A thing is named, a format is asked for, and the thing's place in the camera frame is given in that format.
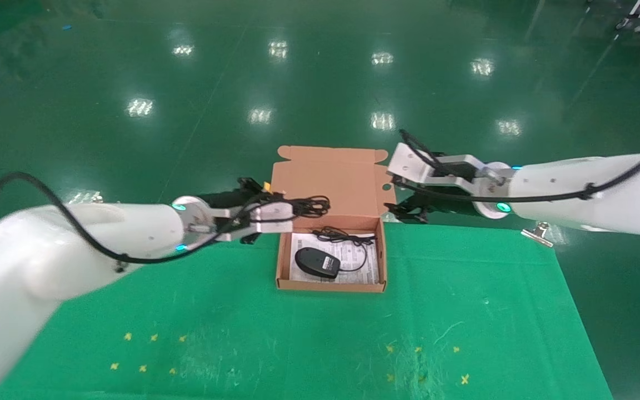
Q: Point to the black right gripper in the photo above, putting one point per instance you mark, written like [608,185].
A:
[450,205]

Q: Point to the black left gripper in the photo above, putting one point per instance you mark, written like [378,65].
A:
[223,199]

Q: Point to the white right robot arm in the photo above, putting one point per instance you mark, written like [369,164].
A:
[575,189]

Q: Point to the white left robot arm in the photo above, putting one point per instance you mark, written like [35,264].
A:
[48,261]

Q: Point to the open brown cardboard box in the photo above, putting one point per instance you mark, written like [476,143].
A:
[325,183]

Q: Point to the printed white paper sheet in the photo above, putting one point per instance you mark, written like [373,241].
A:
[361,272]

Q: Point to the metal binder clip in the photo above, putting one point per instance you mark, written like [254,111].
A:
[536,233]

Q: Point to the green table cloth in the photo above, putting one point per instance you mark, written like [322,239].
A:
[298,333]

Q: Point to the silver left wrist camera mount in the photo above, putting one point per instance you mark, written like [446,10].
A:
[270,219]

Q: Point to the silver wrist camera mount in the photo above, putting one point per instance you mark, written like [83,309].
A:
[270,219]
[409,164]

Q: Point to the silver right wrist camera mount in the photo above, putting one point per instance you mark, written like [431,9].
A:
[409,164]

